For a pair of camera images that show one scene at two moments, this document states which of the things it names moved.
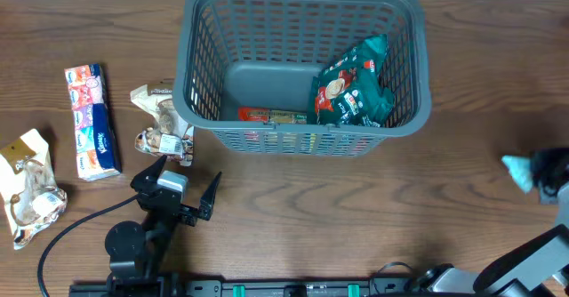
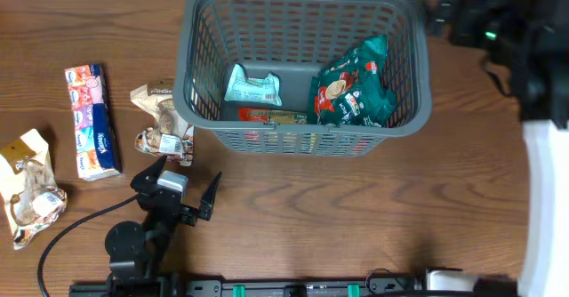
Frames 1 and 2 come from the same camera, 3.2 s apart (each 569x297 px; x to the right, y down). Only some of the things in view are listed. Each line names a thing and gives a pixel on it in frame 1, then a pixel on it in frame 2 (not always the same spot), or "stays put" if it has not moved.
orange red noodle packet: (252, 114) stays put
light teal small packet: (520, 171) to (265, 90)
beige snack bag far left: (29, 188) stays put
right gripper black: (540, 158) to (479, 9)
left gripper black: (186, 211) stays put
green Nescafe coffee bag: (349, 90) stays put
